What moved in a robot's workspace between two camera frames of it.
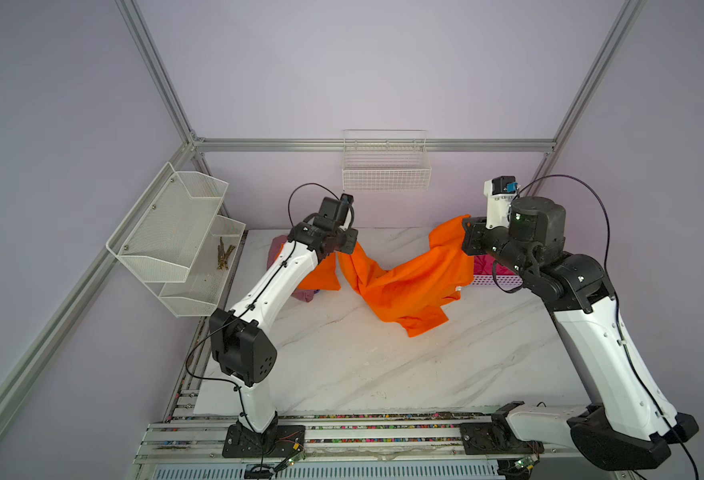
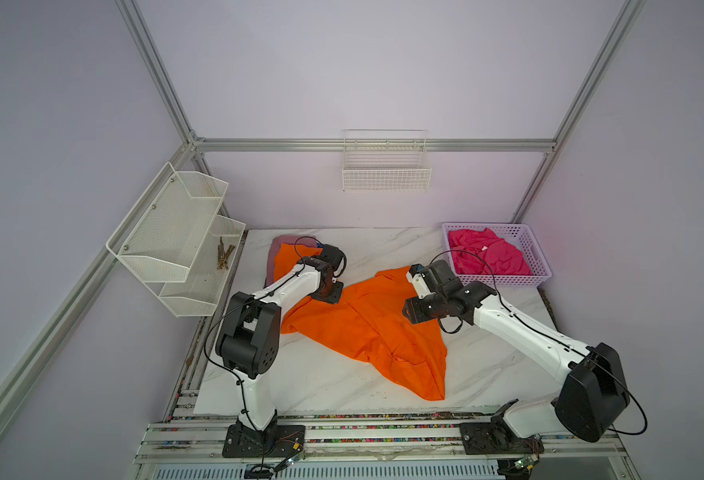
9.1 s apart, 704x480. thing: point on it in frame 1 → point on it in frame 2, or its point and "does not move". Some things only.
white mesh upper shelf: x=164 y=230 does not move
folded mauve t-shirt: x=304 y=295 does not move
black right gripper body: x=497 y=244 → x=428 y=308
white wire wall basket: x=385 y=160 does not move
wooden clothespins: x=222 y=255 does not move
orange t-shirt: x=416 y=292 → x=368 y=320
